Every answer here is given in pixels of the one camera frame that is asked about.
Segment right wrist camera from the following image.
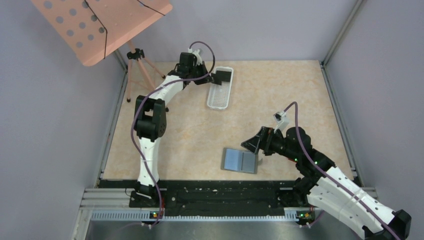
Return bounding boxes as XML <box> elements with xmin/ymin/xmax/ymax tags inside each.
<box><xmin>273</xmin><ymin>110</ymin><xmax>290</xmax><ymax>132</ymax></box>

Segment pink music stand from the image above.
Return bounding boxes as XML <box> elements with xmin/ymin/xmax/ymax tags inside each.
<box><xmin>30</xmin><ymin>0</ymin><xmax>174</xmax><ymax>113</ymax></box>

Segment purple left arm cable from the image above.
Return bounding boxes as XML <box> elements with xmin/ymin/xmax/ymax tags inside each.
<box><xmin>130</xmin><ymin>41</ymin><xmax>216</xmax><ymax>223</ymax></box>

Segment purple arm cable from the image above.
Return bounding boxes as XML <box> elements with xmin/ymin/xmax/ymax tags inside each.
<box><xmin>284</xmin><ymin>101</ymin><xmax>403</xmax><ymax>240</ymax></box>
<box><xmin>130</xmin><ymin>41</ymin><xmax>216</xmax><ymax>223</ymax></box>

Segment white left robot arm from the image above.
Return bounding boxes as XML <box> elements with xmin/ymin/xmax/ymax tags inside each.
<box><xmin>131</xmin><ymin>49</ymin><xmax>214</xmax><ymax>207</ymax></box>

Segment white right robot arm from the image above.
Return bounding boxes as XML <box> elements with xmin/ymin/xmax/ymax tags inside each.
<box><xmin>241</xmin><ymin>126</ymin><xmax>412</xmax><ymax>240</ymax></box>

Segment black card in tray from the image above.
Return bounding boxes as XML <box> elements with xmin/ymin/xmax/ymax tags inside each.
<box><xmin>219</xmin><ymin>71</ymin><xmax>232</xmax><ymax>82</ymax></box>

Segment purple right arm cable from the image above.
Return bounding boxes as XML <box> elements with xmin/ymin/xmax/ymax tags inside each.
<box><xmin>284</xmin><ymin>101</ymin><xmax>403</xmax><ymax>240</ymax></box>

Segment white perforated plastic tray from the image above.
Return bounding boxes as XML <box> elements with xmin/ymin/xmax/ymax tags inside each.
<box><xmin>206</xmin><ymin>66</ymin><xmax>234</xmax><ymax>111</ymax></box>

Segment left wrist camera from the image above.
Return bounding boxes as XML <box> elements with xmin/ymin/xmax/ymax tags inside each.
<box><xmin>188</xmin><ymin>48</ymin><xmax>203</xmax><ymax>66</ymax></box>

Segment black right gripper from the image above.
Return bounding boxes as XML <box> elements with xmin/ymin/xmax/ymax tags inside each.
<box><xmin>241</xmin><ymin>125</ymin><xmax>300</xmax><ymax>162</ymax></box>

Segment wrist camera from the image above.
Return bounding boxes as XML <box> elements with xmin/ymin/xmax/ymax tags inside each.
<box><xmin>188</xmin><ymin>48</ymin><xmax>203</xmax><ymax>66</ymax></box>
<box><xmin>273</xmin><ymin>110</ymin><xmax>290</xmax><ymax>132</ymax></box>

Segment grey card holder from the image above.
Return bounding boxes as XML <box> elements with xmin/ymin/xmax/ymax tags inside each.
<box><xmin>220</xmin><ymin>148</ymin><xmax>264</xmax><ymax>175</ymax></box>

